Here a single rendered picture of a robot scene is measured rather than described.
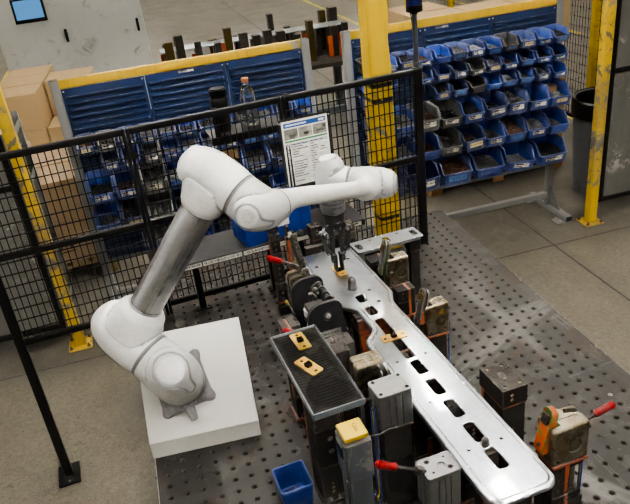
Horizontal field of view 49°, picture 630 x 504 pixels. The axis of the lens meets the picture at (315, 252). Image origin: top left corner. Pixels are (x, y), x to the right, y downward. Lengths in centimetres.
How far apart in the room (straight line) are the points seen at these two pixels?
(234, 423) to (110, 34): 678
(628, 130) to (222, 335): 347
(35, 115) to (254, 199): 452
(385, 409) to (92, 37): 727
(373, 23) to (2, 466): 267
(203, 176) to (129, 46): 681
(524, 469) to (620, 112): 353
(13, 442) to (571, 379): 268
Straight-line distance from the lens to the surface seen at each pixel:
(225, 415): 235
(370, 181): 228
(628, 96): 502
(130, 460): 351
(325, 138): 298
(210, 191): 190
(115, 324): 218
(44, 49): 870
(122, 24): 863
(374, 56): 303
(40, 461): 371
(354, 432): 166
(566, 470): 194
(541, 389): 251
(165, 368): 211
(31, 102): 622
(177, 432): 236
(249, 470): 228
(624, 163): 519
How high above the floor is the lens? 229
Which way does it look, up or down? 28 degrees down
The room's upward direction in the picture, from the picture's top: 7 degrees counter-clockwise
